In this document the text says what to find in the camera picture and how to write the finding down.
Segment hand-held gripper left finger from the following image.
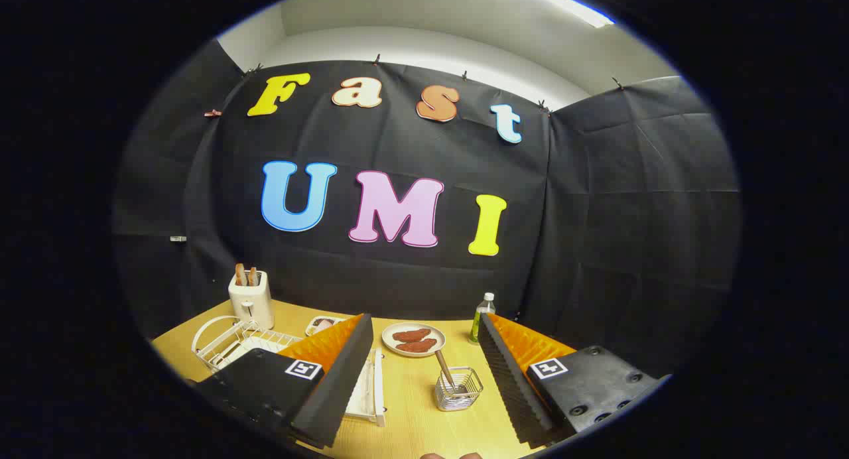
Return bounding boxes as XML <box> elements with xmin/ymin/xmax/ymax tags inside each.
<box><xmin>196</xmin><ymin>313</ymin><xmax>375</xmax><ymax>448</ymax></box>

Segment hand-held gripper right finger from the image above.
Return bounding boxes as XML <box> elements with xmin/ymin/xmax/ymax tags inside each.
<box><xmin>478</xmin><ymin>312</ymin><xmax>672</xmax><ymax>448</ymax></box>

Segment metal wire basket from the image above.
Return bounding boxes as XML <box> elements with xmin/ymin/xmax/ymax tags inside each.
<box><xmin>435</xmin><ymin>367</ymin><xmax>484</xmax><ymax>412</ymax></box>

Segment brown-handled metal spoon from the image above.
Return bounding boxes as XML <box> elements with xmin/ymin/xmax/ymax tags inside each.
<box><xmin>434</xmin><ymin>350</ymin><xmax>460</xmax><ymax>393</ymax></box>

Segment white wire dish rack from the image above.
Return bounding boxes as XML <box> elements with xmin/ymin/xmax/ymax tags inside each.
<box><xmin>192</xmin><ymin>315</ymin><xmax>387</xmax><ymax>427</ymax></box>

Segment white divided condiment dish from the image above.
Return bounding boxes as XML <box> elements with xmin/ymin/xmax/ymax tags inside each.
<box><xmin>305</xmin><ymin>315</ymin><xmax>347</xmax><ymax>337</ymax></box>

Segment white plate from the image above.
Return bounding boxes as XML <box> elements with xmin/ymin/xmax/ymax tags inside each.
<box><xmin>381</xmin><ymin>322</ymin><xmax>446</xmax><ymax>358</ymax></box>

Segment green tea bottle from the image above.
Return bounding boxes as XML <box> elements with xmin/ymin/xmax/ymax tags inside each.
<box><xmin>469</xmin><ymin>293</ymin><xmax>496</xmax><ymax>346</ymax></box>

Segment black backdrop cloth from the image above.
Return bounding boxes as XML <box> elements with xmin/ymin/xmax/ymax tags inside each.
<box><xmin>113</xmin><ymin>40</ymin><xmax>742</xmax><ymax>380</ymax></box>

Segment white toaster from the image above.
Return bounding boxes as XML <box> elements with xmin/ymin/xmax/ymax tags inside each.
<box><xmin>228</xmin><ymin>270</ymin><xmax>275</xmax><ymax>330</ymax></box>

